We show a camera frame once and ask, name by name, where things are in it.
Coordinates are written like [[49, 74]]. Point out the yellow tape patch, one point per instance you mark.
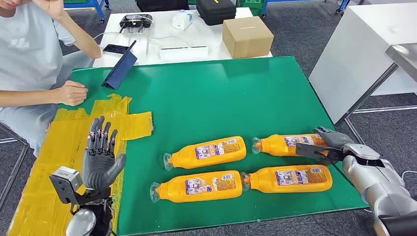
[[49, 146]]

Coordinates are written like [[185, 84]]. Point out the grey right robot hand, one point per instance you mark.
[[337, 138]]

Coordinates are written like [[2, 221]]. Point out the green table mat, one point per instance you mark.
[[211, 97]]

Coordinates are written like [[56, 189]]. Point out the grey metal chair frame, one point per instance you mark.
[[18, 169]]

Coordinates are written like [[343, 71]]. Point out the orange detergent bottle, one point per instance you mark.
[[273, 145], [264, 180], [172, 190], [185, 159]]

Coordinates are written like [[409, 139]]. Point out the person's right forearm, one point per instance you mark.
[[29, 97]]

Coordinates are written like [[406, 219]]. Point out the steel table top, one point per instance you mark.
[[405, 57]]

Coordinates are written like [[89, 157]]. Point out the black hard carrying case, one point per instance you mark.
[[215, 11]]

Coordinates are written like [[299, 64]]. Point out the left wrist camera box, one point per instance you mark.
[[65, 184]]

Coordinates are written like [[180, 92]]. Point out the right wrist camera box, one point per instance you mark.
[[312, 151]]

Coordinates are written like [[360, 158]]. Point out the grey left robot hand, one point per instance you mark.
[[97, 166]]

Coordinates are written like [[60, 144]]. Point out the green plastic crate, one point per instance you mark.
[[249, 5]]

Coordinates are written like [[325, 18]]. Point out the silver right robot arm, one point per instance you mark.
[[374, 185]]

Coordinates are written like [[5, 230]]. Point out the person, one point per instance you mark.
[[26, 49]]

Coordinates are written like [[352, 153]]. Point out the black smartphone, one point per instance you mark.
[[114, 49]]

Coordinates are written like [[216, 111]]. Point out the white cabinet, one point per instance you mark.
[[351, 55]]

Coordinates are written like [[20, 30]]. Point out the white table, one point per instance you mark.
[[205, 35]]

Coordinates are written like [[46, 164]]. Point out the black bag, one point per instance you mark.
[[161, 4]]

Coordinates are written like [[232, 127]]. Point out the blue metal cart frame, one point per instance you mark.
[[264, 8], [99, 8]]

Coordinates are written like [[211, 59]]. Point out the person's right hand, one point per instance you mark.
[[73, 93]]

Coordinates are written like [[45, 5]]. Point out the dark blue tablet case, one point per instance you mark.
[[119, 70]]

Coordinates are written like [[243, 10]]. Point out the small white tissue box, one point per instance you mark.
[[181, 20]]

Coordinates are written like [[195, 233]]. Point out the grey metal table frame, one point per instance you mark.
[[374, 88]]

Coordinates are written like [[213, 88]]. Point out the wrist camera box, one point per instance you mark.
[[312, 151], [65, 184]]

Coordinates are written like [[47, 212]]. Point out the person's left forearm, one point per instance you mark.
[[79, 35]]

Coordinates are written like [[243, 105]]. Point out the brown cardboard box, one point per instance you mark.
[[247, 39]]

